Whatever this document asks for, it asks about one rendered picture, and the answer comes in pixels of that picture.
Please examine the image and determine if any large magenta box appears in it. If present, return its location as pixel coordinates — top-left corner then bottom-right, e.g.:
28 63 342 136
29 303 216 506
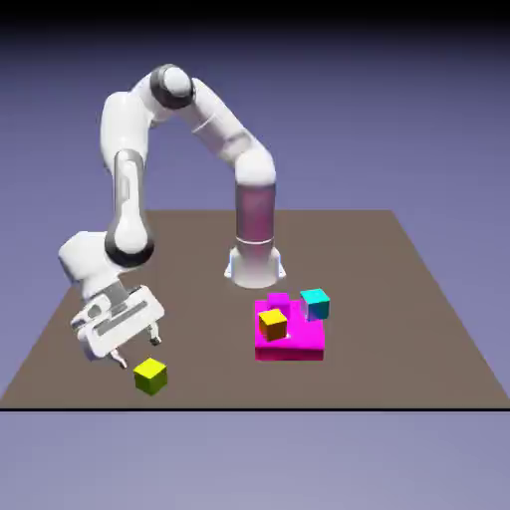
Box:
253 299 326 363

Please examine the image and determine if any small orange cube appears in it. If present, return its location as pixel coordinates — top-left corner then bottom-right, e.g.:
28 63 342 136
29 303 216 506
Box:
257 308 289 343

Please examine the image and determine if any small cyan cube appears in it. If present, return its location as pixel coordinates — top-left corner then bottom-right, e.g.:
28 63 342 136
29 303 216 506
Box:
299 287 332 323

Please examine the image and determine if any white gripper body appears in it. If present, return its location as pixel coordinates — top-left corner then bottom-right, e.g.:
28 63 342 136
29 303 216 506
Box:
80 285 165 363

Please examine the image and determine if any small magenta cube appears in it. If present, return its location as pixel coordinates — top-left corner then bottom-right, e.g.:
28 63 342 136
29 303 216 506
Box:
267 291 292 317

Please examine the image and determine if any small yellow cube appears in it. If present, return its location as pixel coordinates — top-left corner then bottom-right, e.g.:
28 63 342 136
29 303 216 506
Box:
132 357 169 397

